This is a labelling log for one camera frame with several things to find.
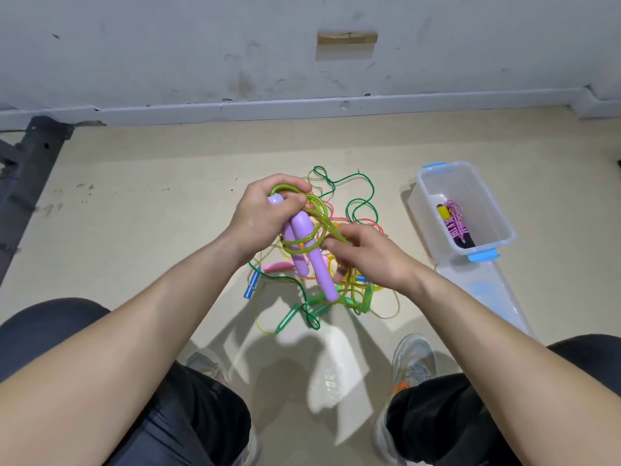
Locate person's left hand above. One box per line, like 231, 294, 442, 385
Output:
225, 174, 314, 263

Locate person's right hand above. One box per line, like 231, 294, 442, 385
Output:
320, 223, 433, 297

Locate purple-handled green skipping rope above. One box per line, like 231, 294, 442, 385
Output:
267, 192, 375, 315

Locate pile of colourful jump ropes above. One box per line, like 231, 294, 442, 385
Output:
241, 166, 401, 334

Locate pink rope with black-yellow handles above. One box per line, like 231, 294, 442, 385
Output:
437, 199, 477, 250

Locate clear storage box blue latches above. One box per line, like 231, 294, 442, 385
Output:
406, 162, 518, 263

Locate person's right forearm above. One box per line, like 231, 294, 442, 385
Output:
408, 265, 621, 466

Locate person's left forearm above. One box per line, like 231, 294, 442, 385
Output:
0, 232, 254, 466

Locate clear plastic box lid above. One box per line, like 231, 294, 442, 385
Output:
437, 255, 535, 336

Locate grey right shoe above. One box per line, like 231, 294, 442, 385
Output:
373, 333, 438, 464

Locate grey shoe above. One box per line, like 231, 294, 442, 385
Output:
184, 347, 261, 466
373, 333, 438, 464

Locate grey left shoe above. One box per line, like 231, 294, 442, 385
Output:
184, 347, 261, 466

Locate black shorts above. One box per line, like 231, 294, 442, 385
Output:
0, 298, 621, 466

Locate small wooden wall block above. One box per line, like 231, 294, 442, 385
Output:
316, 32, 380, 47

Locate black metal rack frame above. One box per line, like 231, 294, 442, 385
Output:
0, 116, 74, 287

